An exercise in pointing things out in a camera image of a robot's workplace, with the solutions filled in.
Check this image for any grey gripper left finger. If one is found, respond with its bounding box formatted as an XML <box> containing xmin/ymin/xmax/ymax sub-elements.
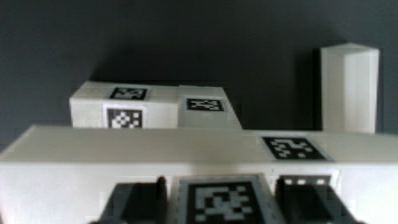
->
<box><xmin>90</xmin><ymin>176</ymin><xmax>168</xmax><ymax>224</ymax></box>

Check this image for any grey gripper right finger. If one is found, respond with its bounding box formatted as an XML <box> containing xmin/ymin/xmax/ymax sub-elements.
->
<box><xmin>276</xmin><ymin>175</ymin><xmax>360</xmax><ymax>224</ymax></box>

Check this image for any white tagged cube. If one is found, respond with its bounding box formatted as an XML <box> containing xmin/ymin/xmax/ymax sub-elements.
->
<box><xmin>168</xmin><ymin>174</ymin><xmax>287</xmax><ymax>224</ymax></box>

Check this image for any white chair back frame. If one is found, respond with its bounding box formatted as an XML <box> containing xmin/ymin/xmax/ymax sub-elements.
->
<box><xmin>0</xmin><ymin>126</ymin><xmax>398</xmax><ymax>224</ymax></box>

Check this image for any small white leg block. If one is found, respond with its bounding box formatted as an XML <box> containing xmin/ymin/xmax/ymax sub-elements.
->
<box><xmin>70</xmin><ymin>81</ymin><xmax>178</xmax><ymax>129</ymax></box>

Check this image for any white chair seat block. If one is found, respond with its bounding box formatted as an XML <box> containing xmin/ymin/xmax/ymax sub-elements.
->
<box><xmin>178</xmin><ymin>86</ymin><xmax>242</xmax><ymax>129</ymax></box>

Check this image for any white U-shaped fixture frame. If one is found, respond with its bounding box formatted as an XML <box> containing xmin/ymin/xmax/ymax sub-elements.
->
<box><xmin>321</xmin><ymin>43</ymin><xmax>381</xmax><ymax>133</ymax></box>

